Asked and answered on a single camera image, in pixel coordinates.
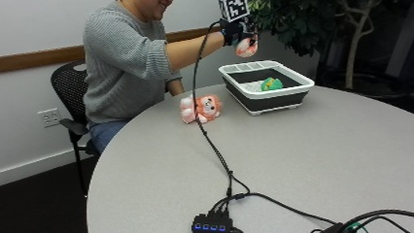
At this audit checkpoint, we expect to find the black mesh office chair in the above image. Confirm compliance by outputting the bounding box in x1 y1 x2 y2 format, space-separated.
49 59 101 198

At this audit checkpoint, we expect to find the black hub with blue lights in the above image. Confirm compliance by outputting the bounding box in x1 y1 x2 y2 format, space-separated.
190 212 243 233

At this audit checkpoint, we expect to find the black device with green part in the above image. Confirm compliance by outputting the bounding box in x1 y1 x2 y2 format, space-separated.
309 209 414 233

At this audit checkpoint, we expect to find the white wall outlet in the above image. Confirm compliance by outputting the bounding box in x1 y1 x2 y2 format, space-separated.
36 108 62 129

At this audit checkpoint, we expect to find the white marker cube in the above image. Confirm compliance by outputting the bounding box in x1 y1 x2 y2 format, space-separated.
217 0 251 23

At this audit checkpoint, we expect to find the green and yellow soft toy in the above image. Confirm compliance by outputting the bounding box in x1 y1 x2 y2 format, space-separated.
259 77 285 92

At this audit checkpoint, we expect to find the wooden wall rail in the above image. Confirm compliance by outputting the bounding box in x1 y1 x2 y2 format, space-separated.
0 26 222 73

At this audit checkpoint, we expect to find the the person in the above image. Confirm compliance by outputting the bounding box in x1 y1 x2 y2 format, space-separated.
81 0 226 154

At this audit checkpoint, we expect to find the pink lion soft toy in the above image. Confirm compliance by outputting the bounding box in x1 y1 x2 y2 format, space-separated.
178 93 222 124

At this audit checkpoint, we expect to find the white and grey collapsible basin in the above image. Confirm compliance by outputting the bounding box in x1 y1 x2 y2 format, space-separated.
217 59 315 117

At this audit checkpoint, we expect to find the black glove cable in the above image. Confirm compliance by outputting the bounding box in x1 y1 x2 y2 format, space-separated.
191 19 251 198

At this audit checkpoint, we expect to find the green indoor tree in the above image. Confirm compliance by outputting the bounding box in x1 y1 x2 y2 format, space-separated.
246 0 414 91

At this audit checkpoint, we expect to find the pink and white soft toy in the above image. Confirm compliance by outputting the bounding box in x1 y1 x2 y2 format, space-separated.
234 34 259 58

